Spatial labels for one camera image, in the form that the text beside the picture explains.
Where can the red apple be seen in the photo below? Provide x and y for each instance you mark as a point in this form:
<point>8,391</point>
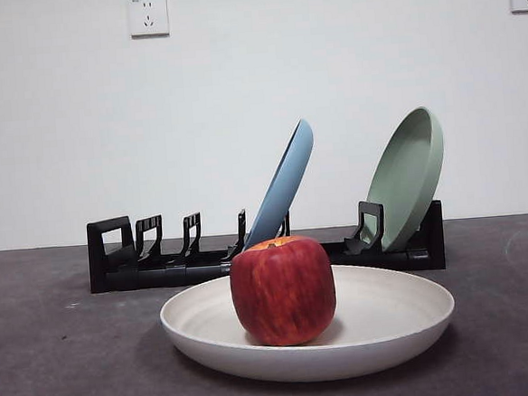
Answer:
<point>284,292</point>

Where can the cream yellow plate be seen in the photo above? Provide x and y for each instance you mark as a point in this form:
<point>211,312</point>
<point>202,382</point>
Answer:
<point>390,316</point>

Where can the blue plate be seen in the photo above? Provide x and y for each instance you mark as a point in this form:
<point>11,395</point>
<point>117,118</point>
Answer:
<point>285,178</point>

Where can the pale green plate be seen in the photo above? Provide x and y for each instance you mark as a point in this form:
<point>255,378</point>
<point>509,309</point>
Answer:
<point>403,174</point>

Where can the black plate rack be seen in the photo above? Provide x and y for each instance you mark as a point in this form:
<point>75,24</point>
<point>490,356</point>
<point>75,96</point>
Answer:
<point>115,278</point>

